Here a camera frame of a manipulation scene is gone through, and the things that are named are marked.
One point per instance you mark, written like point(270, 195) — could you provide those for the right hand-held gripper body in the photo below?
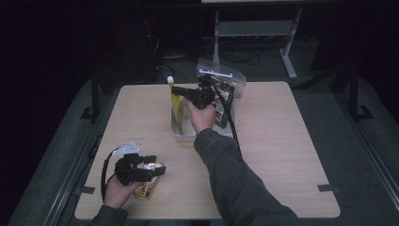
point(204, 97)

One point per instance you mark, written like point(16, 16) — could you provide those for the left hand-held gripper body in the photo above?
point(127, 166)

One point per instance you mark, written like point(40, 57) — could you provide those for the gold snack packet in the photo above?
point(149, 188)

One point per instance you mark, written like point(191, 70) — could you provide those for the yellow seasoning pouch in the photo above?
point(178, 109)

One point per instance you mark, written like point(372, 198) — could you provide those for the clear bag of dried seaweed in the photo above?
point(224, 81)

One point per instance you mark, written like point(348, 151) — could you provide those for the white plastic container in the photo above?
point(185, 135)

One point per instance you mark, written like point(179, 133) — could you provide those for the person's right hand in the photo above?
point(202, 117)

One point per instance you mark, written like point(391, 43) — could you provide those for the person's left hand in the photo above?
point(117, 193)

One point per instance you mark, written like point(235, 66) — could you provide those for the grey tape strip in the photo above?
point(327, 188)
point(85, 190)

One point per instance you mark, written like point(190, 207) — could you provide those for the black stand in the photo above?
point(94, 100)
point(356, 94)

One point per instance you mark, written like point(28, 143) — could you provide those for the grey metal stand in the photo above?
point(257, 28)

